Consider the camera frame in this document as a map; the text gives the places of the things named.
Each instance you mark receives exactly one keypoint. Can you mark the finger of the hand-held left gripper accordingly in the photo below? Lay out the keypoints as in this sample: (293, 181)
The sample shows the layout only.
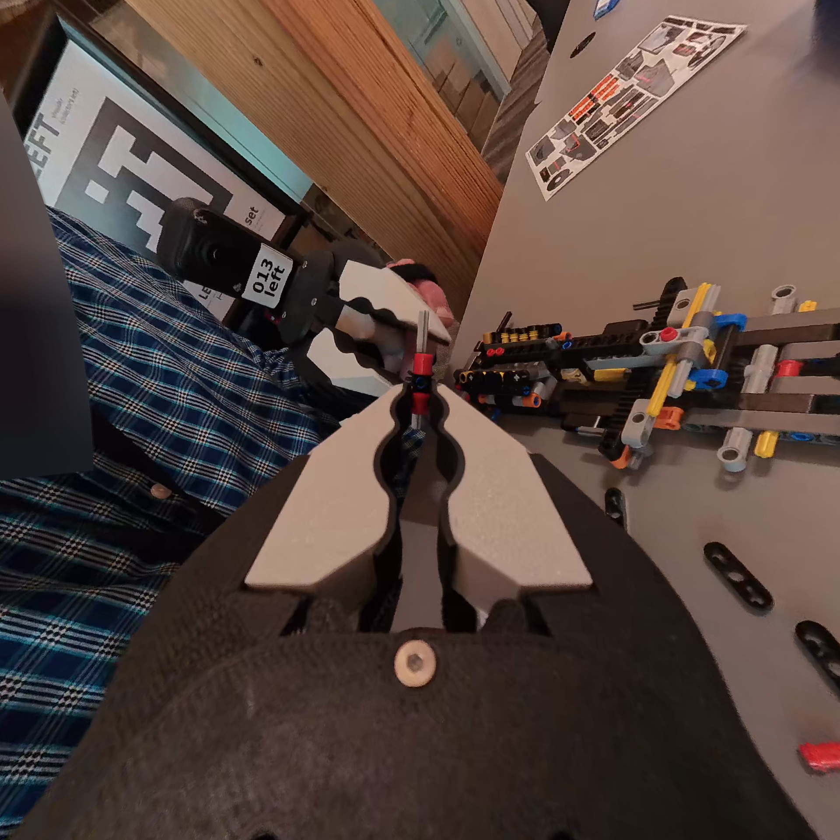
(341, 367)
(387, 289)

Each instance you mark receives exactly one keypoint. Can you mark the lego sticker sheet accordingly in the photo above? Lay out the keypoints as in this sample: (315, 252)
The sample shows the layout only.
(623, 111)

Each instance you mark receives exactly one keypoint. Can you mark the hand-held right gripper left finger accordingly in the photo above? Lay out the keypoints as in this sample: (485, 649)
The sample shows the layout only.
(315, 525)

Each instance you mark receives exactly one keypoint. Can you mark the black table grommet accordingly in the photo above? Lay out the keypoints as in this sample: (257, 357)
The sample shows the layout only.
(583, 44)

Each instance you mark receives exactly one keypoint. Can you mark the small red lego pin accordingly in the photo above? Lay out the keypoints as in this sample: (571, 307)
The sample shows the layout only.
(820, 754)

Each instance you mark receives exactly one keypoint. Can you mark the person's left hand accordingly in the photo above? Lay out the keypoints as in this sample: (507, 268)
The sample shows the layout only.
(438, 302)

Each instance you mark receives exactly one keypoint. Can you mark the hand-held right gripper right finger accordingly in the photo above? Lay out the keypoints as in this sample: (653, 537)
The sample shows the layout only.
(518, 525)

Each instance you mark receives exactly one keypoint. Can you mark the black white marker board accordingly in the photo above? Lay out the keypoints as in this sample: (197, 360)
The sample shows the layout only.
(131, 164)

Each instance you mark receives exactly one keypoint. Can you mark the wooden cabinet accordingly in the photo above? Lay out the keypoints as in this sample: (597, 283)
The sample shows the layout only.
(328, 98)

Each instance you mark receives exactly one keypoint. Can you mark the person in blue plaid shirt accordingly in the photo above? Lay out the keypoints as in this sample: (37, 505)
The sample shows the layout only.
(164, 394)

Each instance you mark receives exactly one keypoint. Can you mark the partly built lego chassis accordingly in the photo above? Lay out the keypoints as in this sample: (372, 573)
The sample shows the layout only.
(590, 367)

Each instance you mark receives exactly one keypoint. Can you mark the short black lego liftarm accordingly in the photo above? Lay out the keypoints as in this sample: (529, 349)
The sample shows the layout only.
(820, 653)
(738, 577)

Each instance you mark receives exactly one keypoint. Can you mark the small black lego assembly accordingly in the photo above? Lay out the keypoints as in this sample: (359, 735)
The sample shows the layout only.
(423, 361)

